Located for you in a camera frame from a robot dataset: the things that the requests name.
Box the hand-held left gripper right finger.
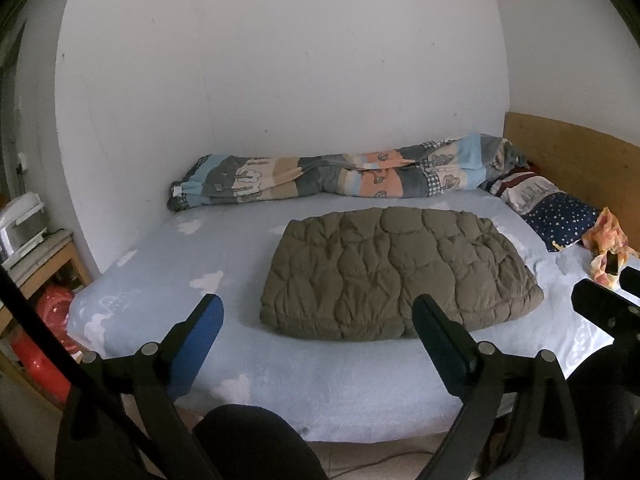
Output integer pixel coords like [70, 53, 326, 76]
[411, 295, 583, 480]

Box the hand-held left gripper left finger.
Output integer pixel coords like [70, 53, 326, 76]
[55, 294, 224, 480]

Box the olive puffer jacket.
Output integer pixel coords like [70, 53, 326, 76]
[259, 206, 545, 342]

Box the orange patterned cloth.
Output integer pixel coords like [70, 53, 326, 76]
[580, 206, 633, 288]

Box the star print pillow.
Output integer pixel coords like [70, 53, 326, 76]
[480, 162, 603, 253]

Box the bed with light blue sheet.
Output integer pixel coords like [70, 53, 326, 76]
[65, 192, 640, 443]

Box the person's leg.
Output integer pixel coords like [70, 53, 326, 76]
[192, 404, 328, 480]

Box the wooden headboard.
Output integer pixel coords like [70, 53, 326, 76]
[502, 111, 640, 261]

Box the red plastic bag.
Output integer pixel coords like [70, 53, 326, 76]
[35, 284, 81, 356]

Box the wooden side table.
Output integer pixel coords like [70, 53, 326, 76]
[0, 230, 93, 336]

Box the patchwork quilt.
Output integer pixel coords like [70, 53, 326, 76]
[166, 132, 526, 213]

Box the white rice cooker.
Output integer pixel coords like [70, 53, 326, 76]
[0, 191, 48, 266]

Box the black cable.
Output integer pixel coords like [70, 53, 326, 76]
[0, 265, 156, 480]

